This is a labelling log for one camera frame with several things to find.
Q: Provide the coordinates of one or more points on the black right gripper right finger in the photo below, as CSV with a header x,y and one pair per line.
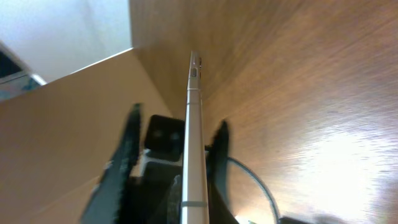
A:
x,y
216,173

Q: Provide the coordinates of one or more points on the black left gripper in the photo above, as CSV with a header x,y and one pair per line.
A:
x,y
153,193

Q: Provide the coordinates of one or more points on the black Galaxy smartphone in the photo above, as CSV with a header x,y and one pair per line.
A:
x,y
194,204

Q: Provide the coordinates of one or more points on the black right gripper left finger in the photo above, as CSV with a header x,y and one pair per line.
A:
x,y
107,199

